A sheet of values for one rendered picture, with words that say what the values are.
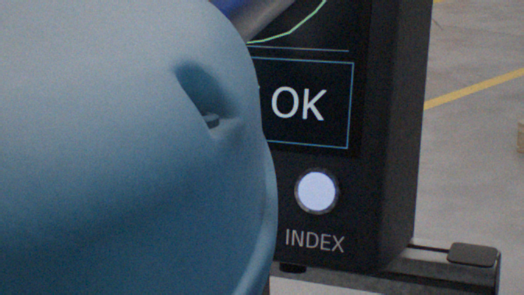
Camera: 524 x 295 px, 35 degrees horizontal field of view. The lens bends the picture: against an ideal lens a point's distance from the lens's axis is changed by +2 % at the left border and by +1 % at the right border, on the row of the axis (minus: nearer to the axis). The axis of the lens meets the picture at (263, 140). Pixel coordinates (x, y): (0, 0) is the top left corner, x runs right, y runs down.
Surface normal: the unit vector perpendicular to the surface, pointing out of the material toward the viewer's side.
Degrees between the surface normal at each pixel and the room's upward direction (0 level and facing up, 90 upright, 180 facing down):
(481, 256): 0
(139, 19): 8
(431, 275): 90
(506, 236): 0
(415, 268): 90
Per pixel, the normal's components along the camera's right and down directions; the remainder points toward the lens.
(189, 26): 0.22, -0.87
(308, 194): -0.43, 0.09
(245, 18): 0.64, 0.62
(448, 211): -0.04, -0.95
